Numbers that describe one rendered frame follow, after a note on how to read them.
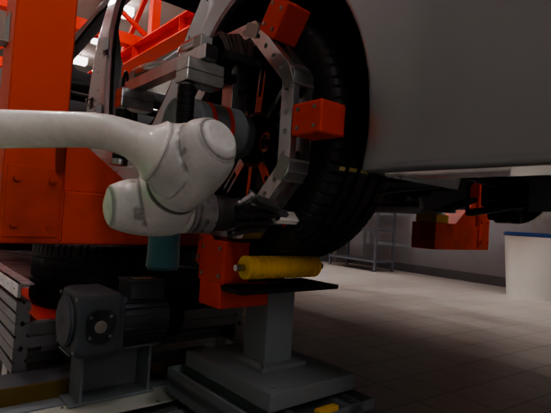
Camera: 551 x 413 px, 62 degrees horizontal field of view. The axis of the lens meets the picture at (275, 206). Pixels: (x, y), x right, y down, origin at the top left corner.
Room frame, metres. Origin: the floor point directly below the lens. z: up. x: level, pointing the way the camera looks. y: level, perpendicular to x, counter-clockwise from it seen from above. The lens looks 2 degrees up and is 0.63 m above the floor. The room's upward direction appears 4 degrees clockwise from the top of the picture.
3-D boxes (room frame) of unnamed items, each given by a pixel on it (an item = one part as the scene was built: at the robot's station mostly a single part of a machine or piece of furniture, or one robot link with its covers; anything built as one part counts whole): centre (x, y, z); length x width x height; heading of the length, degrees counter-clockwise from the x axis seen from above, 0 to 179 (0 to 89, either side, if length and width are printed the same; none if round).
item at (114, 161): (1.19, 0.42, 0.83); 0.04 x 0.04 x 0.16
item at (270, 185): (1.21, 0.13, 0.85); 0.54 x 0.07 x 0.54; 40
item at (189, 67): (0.95, 0.18, 0.93); 0.09 x 0.05 x 0.05; 130
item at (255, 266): (1.19, -0.03, 0.51); 0.29 x 0.06 x 0.06; 130
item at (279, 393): (1.32, 0.00, 0.32); 0.40 x 0.30 x 0.28; 40
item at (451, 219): (2.91, -1.09, 0.69); 0.52 x 0.17 x 0.35; 130
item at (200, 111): (1.17, 0.18, 0.85); 0.21 x 0.14 x 0.14; 130
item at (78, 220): (1.58, 0.48, 0.69); 0.52 x 0.17 x 0.35; 130
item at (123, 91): (1.21, 0.39, 0.93); 0.09 x 0.05 x 0.05; 130
